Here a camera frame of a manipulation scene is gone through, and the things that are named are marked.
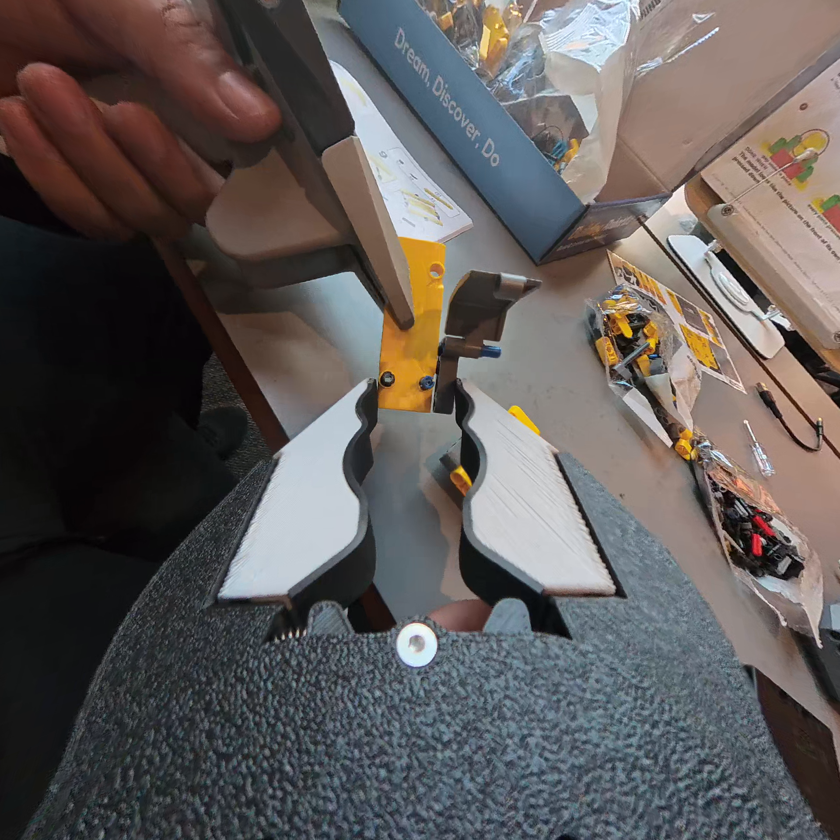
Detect yellow panel with curved grey panel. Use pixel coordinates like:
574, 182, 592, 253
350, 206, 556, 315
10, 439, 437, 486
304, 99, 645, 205
378, 236, 543, 416

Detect blue cardboard kit box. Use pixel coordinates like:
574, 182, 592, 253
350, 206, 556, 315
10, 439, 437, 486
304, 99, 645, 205
338, 0, 670, 266

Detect grey desk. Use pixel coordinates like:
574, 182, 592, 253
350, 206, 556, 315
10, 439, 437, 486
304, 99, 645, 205
154, 0, 840, 723

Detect open instruction booklet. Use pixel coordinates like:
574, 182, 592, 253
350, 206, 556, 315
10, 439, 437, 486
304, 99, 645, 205
328, 59, 475, 242

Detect black usb cable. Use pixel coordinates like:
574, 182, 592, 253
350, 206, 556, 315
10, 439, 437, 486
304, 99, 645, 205
755, 382, 824, 454

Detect crumpled clear plastic bag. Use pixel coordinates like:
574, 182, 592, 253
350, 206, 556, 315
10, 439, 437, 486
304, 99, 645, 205
545, 0, 723, 204

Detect brown cardboard box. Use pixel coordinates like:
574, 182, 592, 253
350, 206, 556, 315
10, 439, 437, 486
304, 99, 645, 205
617, 0, 840, 198

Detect clear bag black red parts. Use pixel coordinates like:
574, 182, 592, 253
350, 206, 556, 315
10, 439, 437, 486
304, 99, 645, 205
692, 436, 824, 631

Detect person's black trousers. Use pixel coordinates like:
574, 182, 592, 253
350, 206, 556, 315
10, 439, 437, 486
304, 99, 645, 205
0, 151, 290, 840

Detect clear handled screwdriver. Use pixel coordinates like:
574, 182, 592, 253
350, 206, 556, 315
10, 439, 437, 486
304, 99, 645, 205
742, 419, 777, 478

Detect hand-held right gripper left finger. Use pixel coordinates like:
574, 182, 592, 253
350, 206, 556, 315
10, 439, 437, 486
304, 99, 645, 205
217, 378, 379, 608

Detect large clear bag of parts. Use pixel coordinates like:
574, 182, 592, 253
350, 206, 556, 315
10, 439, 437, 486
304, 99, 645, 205
420, 0, 592, 181

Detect yellow panel with grey beam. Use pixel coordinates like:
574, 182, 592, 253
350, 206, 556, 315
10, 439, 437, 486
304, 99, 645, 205
438, 405, 542, 500

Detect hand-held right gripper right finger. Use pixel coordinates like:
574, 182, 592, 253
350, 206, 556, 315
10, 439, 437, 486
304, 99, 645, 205
454, 382, 619, 636

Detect sticker sheet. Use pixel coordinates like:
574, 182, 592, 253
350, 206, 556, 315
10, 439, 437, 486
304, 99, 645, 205
607, 249, 748, 395

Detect small clear bag yellow parts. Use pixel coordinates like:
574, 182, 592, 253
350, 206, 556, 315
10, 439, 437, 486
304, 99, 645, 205
585, 283, 703, 454

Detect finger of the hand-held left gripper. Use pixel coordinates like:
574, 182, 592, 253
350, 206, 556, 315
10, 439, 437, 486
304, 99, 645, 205
323, 134, 417, 331

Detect black box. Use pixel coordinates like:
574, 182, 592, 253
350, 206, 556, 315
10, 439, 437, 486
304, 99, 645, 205
794, 633, 840, 706

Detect white monitor stand base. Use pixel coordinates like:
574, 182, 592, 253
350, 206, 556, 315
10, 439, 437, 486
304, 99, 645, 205
667, 234, 786, 360

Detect printed instruction sheet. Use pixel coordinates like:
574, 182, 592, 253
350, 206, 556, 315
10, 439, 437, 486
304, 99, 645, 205
702, 66, 840, 263

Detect person's left hand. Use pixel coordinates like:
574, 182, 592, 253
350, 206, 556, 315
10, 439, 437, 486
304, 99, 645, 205
0, 0, 283, 242

